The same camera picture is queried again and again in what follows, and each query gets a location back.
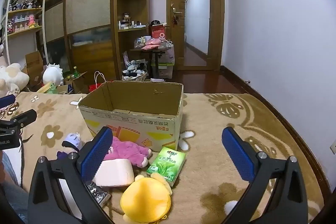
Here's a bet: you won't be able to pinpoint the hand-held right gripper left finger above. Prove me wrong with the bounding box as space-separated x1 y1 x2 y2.
28 126 113 224

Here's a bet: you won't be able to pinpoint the green tissue pack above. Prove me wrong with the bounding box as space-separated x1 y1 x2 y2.
146 147 186 187

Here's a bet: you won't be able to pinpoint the small dark folding table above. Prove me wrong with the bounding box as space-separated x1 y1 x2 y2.
130 46 172 80

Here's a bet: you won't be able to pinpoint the clear storage bin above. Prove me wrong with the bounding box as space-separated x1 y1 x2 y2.
151 61 175 80

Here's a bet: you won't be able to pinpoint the yellow round plush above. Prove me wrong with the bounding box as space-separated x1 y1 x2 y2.
120 174 173 223

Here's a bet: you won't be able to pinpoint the person's leg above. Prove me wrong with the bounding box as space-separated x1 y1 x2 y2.
0 151 29 224

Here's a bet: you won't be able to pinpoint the striped plush toy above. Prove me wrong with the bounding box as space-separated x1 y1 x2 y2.
125 59 146 73

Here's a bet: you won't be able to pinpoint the clear plastic keychain packet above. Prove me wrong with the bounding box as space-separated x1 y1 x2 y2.
85 181 111 207

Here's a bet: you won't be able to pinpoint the printed cardboard box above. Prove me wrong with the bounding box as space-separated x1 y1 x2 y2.
78 80 184 152

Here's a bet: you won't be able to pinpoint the pink packets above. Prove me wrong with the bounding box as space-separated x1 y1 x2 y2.
142 38 162 51

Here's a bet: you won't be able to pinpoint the white plastic bag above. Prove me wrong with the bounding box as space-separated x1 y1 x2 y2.
157 43 175 64

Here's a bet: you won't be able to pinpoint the plain cardboard box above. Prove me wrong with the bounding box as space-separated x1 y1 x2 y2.
25 51 44 86

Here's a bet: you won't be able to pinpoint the wooden corner shelf unit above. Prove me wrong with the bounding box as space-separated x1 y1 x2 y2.
113 0 151 81

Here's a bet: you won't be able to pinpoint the large cream plush toy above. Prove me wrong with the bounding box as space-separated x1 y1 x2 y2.
0 63 30 98

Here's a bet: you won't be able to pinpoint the pink plush bear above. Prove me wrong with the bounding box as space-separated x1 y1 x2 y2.
104 136 153 168

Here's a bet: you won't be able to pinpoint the wooden sliding-door wardrobe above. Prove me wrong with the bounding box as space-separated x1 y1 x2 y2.
37 0 118 84

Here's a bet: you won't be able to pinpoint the red gift box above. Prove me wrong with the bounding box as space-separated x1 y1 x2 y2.
150 25 166 40

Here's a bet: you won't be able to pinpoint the wooden door with glass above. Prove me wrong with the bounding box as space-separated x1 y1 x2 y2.
167 0 226 71

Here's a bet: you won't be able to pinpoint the yellow wall shelf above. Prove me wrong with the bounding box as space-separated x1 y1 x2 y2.
0 0 48 39

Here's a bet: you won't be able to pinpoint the row of small figurines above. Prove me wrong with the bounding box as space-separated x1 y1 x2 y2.
8 0 42 11

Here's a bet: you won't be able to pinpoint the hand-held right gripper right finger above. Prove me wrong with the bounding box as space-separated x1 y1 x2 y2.
221 127 308 224

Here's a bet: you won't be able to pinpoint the red paper bag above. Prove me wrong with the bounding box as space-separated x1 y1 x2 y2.
89 71 107 94

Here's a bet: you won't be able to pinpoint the metal door handle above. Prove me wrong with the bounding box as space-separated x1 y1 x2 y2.
172 7 183 28

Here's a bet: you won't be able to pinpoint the white round plush toy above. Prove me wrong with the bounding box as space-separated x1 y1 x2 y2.
42 63 64 85

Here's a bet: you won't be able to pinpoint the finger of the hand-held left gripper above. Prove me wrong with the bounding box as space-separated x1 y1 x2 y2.
0 109 37 135
0 94 16 109

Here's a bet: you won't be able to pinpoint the white-haired purple plush doll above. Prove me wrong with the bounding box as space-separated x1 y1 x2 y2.
56 133 85 159

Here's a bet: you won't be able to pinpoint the beige floral blanket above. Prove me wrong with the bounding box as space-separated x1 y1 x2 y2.
0 91 326 224

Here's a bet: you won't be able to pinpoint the open cardboard box with bottles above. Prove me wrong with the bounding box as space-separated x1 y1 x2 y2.
63 71 89 94

